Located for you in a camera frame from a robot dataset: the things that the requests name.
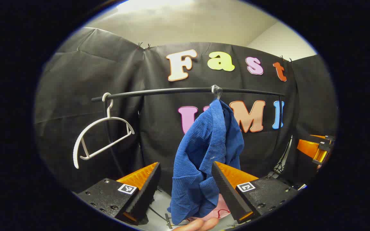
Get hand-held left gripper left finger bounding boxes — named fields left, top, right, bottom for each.
left=76, top=162, right=161, bottom=225

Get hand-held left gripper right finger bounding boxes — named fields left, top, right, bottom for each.
left=211, top=161, right=300, bottom=224

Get pink laundry hamper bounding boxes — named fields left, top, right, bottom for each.
left=188, top=193, right=234, bottom=222

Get blue knitted garment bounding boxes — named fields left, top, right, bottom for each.
left=167, top=98, right=245, bottom=225

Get white plastic hanger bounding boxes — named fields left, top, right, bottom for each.
left=73, top=92, right=135, bottom=169

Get white hanger with taped hook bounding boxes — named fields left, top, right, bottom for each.
left=211, top=84, right=223, bottom=100

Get black clothes rack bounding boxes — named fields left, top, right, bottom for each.
left=91, top=87, right=286, bottom=180

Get black backdrop cloth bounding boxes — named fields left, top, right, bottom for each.
left=34, top=27, right=338, bottom=193

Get black floor cables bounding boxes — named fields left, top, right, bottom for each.
left=267, top=136, right=293, bottom=180

